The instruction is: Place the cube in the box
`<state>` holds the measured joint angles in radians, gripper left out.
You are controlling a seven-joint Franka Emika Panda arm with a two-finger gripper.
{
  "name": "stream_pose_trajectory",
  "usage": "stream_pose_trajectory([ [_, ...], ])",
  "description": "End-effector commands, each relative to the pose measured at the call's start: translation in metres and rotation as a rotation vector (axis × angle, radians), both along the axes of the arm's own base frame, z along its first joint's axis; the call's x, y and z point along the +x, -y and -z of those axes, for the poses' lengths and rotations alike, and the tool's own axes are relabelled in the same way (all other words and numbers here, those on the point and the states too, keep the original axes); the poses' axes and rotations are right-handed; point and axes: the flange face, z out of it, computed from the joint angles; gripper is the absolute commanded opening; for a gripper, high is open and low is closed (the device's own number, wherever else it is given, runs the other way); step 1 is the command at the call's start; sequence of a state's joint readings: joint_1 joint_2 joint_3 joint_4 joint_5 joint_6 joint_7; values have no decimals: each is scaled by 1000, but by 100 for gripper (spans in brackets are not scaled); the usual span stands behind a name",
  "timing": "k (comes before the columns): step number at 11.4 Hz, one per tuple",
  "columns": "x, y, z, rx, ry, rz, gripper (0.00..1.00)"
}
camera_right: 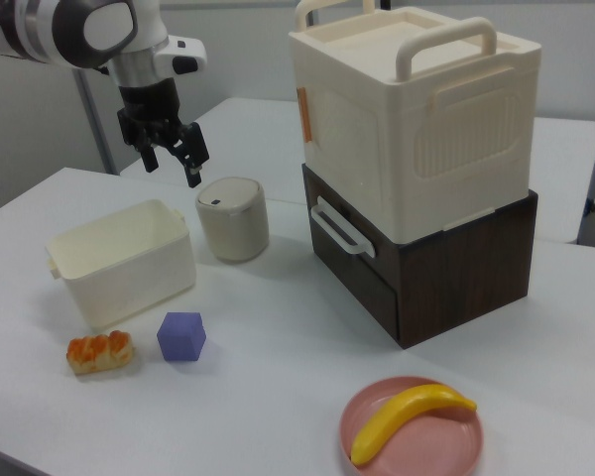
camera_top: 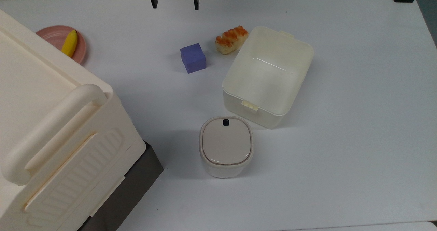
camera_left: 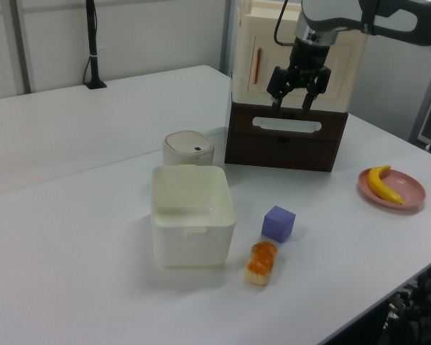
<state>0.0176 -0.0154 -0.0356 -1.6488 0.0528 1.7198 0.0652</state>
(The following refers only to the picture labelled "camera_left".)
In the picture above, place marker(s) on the black pole with base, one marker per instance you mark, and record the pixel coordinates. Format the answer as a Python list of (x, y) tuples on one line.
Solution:
[(92, 46)]

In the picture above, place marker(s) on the purple cube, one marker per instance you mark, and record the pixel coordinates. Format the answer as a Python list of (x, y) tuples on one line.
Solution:
[(278, 224)]

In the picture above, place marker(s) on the black mesh chair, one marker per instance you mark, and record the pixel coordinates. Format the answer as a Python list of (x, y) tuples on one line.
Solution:
[(422, 309)]

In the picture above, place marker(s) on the grey metal rack frame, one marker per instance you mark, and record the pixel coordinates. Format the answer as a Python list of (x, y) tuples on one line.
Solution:
[(425, 100)]

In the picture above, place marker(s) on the white square plastic box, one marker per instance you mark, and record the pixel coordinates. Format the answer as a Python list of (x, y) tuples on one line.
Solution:
[(192, 244)]

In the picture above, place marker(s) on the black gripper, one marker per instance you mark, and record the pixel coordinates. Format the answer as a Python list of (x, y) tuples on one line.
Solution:
[(307, 59)]

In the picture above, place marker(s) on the cream cabinet with door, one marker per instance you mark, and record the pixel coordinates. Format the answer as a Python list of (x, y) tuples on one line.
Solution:
[(345, 90)]

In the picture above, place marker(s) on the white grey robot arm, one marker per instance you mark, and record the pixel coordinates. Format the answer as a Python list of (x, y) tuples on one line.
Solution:
[(323, 14)]

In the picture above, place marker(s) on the pink plate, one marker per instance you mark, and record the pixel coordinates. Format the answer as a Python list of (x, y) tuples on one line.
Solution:
[(411, 188)]

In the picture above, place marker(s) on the toy bread with orange topping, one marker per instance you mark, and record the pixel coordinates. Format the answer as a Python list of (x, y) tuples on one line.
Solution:
[(260, 264)]

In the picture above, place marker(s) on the yellow banana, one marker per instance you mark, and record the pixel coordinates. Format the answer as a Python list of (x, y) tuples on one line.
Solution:
[(377, 185)]

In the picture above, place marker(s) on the small beige trash can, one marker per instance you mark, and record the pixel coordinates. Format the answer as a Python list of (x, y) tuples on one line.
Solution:
[(186, 149)]

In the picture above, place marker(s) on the dark brown wooden drawer unit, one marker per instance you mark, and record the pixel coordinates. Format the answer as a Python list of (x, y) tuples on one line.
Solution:
[(273, 154)]

